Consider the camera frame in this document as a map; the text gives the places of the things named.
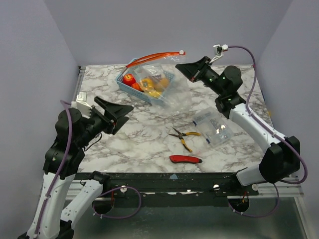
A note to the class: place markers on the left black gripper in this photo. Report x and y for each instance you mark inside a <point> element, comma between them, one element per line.
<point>113,112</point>

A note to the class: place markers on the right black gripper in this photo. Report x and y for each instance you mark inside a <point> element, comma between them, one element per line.
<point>199,70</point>

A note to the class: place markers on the clear orange-zip bag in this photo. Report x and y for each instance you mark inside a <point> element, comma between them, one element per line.
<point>177,99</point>

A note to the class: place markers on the purple toy onion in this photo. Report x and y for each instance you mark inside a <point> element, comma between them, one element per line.
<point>156,76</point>

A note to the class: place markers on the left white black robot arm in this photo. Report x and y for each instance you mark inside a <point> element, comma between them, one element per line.
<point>53,219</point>

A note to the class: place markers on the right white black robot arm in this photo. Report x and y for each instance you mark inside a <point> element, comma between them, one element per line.
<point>280,152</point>

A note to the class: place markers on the orange toy citrus fruit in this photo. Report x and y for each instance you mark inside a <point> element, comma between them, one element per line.
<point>162,84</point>

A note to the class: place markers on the red toy apple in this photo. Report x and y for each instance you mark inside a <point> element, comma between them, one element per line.
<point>128,79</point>

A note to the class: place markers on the yellow toy lemon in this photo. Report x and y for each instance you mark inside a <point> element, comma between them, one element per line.
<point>154,93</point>

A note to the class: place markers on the yellow toy bell pepper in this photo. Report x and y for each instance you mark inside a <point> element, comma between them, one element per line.
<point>146,84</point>

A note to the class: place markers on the clear plastic screw box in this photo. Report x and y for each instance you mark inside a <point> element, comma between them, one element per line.
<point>212,127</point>

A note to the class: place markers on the red utility knife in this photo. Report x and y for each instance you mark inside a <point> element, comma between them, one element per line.
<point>184,159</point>

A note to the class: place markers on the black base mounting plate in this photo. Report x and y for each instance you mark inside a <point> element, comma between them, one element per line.
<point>176,189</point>

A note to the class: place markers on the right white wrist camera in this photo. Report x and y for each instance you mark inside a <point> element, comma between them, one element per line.
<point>218,52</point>

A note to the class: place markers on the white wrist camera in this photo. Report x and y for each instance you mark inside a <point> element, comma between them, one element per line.
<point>218,52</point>
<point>81,104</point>

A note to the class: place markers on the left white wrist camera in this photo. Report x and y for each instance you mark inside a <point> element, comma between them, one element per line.
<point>81,104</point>

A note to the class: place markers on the yellow handled pliers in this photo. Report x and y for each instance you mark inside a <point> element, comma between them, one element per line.
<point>181,136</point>

